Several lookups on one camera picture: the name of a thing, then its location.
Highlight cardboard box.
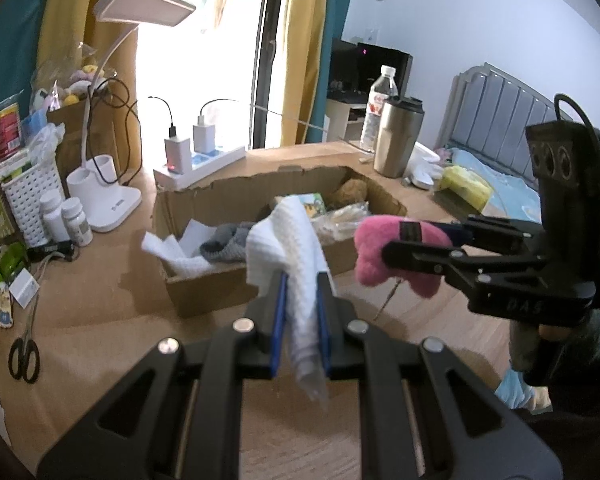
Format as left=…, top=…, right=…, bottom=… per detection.
left=152, top=165, right=408, bottom=318

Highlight small white adapter box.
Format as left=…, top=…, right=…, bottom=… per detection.
left=10, top=269, right=40, bottom=306

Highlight blue tissue pack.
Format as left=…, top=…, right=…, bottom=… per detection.
left=21, top=107, right=51, bottom=138

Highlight clear bubble wrap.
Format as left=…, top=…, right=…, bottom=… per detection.
left=312, top=202, right=373, bottom=246

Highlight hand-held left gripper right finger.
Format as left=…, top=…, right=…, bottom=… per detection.
left=316, top=271, right=563, bottom=480

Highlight brown storage carton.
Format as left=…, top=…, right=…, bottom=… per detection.
left=47, top=92, right=143, bottom=181

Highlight black monitor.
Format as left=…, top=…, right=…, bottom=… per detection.
left=330, top=37, right=413, bottom=103

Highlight pink plush toy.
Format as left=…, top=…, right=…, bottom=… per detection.
left=354, top=215, right=453, bottom=298

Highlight white charger cable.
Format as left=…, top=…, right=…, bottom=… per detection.
left=198, top=99, right=331, bottom=133

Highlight black lamp cable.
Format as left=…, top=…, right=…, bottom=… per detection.
left=87, top=77, right=143, bottom=186

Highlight black charger cable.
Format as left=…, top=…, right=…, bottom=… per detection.
left=147, top=95, right=177, bottom=138

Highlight brown plush toy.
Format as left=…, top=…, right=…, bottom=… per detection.
left=327, top=177, right=370, bottom=211

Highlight cartoon printed coaster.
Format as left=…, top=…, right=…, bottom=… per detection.
left=0, top=282, right=15, bottom=328

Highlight white monitor stand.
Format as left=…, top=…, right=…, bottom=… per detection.
left=325, top=97, right=376, bottom=143

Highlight white pill bottle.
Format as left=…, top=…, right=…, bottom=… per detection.
left=61, top=197, right=93, bottom=247
left=39, top=190, right=68, bottom=243

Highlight steel tumbler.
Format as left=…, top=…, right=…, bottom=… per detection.
left=373, top=96, right=425, bottom=178

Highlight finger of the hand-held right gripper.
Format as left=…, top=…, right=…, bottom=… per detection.
left=380, top=220, right=546, bottom=286
left=437, top=215, right=546, bottom=251

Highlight white power strip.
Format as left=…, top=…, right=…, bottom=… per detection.
left=152, top=144, right=247, bottom=191

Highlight clear water bottle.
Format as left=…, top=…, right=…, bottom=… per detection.
left=360, top=65, right=398, bottom=151

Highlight white charger with red light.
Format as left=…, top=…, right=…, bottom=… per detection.
left=164, top=135, right=193, bottom=175

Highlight small white charger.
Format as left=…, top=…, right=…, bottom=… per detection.
left=192, top=122, right=216, bottom=155

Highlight grey dotted sock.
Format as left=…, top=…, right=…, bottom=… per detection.
left=200, top=222, right=256, bottom=263

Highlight colourful printed card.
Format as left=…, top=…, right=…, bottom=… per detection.
left=275, top=192, right=328, bottom=221

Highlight black scissors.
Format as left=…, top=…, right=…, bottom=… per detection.
left=7, top=295, right=42, bottom=385

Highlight grey bed headboard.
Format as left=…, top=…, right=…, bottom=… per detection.
left=436, top=62, right=576, bottom=191

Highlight light blue blanket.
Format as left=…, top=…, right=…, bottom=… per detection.
left=442, top=147, right=543, bottom=221

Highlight red can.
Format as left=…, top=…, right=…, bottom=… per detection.
left=0, top=102, right=23, bottom=163

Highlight white plastic bag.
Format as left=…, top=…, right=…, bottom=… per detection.
left=22, top=122, right=66, bottom=163

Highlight white dish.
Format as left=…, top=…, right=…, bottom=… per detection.
left=402, top=141, right=443, bottom=191

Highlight flat black device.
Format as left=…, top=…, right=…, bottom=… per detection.
left=27, top=240, right=76, bottom=263

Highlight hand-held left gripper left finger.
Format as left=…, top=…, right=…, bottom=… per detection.
left=37, top=270, right=287, bottom=480

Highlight teal curtain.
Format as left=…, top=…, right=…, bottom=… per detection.
left=0, top=0, right=63, bottom=111
left=315, top=0, right=361, bottom=136

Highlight white desk lamp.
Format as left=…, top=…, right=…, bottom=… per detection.
left=66, top=0, right=197, bottom=233

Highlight black sliding door frame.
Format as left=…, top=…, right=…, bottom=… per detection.
left=250, top=0, right=293, bottom=148

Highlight person's right hand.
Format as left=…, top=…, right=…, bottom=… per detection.
left=537, top=322, right=566, bottom=342

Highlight white plastic basket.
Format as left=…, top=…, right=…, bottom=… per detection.
left=1, top=160, right=66, bottom=248

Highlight yellow curtain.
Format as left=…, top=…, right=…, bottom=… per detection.
left=37, top=0, right=151, bottom=176
left=280, top=0, right=333, bottom=147

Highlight white waffle cloth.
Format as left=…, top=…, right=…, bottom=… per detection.
left=141, top=219, right=218, bottom=278
left=245, top=195, right=337, bottom=403

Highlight light blue cloth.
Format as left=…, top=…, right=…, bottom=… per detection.
left=495, top=367, right=553, bottom=413

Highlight pastel plush toy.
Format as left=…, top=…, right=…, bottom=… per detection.
left=62, top=62, right=106, bottom=106

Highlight green white carton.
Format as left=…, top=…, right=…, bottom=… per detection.
left=0, top=152, right=37, bottom=181

